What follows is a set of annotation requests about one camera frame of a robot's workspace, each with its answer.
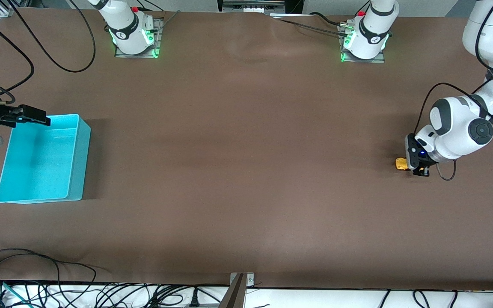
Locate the yellow beetle toy car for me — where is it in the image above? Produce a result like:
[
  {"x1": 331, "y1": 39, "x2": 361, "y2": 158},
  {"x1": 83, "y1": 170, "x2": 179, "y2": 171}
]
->
[{"x1": 395, "y1": 157, "x2": 426, "y2": 175}]

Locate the turquoise plastic bin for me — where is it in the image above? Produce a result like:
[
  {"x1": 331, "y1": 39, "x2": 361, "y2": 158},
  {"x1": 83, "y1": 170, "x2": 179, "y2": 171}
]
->
[{"x1": 0, "y1": 113, "x2": 92, "y2": 204}]

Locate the grey power strip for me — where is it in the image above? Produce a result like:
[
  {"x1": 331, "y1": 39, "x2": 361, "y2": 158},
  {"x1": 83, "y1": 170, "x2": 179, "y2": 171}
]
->
[{"x1": 222, "y1": 0, "x2": 286, "y2": 13}]

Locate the long black looping cable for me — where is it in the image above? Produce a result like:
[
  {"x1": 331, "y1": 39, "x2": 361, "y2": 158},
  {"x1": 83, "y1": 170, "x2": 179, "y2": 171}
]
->
[{"x1": 9, "y1": 0, "x2": 97, "y2": 73}]

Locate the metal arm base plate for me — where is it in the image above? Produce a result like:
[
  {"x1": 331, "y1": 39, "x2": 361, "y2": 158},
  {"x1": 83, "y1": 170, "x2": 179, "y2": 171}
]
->
[
  {"x1": 338, "y1": 24, "x2": 386, "y2": 64},
  {"x1": 115, "y1": 17, "x2": 163, "y2": 58}
]

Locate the thin grey cable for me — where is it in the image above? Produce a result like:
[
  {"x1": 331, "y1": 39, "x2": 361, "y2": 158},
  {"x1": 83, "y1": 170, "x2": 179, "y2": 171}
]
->
[{"x1": 159, "y1": 10, "x2": 181, "y2": 30}]

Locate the teal cable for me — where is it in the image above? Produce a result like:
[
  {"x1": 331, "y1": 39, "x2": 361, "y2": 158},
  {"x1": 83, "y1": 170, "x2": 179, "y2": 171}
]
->
[{"x1": 0, "y1": 278, "x2": 33, "y2": 308}]

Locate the short black base cable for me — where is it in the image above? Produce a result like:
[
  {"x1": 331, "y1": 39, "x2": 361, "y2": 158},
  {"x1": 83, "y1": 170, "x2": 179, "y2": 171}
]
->
[{"x1": 309, "y1": 12, "x2": 347, "y2": 25}]

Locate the grey braided cable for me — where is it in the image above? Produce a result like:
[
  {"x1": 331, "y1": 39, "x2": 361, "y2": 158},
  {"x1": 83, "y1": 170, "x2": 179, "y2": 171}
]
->
[{"x1": 270, "y1": 16, "x2": 346, "y2": 35}]

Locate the metal table bracket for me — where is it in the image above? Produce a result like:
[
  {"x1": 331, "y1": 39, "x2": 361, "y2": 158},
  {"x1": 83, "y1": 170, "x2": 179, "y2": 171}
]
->
[{"x1": 229, "y1": 272, "x2": 255, "y2": 288}]

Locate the grey camera post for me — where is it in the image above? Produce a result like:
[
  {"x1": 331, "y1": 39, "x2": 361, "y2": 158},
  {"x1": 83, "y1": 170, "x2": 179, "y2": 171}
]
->
[{"x1": 219, "y1": 274, "x2": 246, "y2": 308}]

